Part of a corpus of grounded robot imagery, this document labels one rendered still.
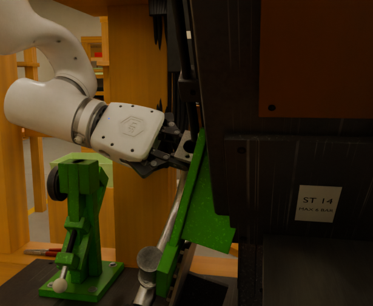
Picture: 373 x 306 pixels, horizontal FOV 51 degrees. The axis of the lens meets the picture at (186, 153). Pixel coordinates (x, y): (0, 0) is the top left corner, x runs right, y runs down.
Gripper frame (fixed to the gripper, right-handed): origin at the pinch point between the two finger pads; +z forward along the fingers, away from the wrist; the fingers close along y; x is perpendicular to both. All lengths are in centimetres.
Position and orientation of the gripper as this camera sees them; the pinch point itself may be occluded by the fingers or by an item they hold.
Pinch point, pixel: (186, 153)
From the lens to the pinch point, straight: 63.9
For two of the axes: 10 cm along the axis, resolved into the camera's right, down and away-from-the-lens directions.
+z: 9.5, 3.0, -1.4
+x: -0.4, 5.3, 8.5
